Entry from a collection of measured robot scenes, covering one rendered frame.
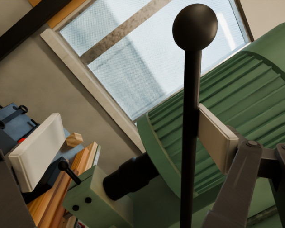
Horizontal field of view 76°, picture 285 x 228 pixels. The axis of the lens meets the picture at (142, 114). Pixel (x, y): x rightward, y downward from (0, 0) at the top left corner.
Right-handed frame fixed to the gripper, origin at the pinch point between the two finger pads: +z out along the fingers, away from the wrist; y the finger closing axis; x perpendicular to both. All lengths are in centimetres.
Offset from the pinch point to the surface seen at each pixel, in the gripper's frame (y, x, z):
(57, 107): -66, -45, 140
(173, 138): 6.3, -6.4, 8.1
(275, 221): 24.2, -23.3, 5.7
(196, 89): 6.1, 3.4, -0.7
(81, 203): -10.3, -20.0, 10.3
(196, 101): 6.1, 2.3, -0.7
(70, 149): -22, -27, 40
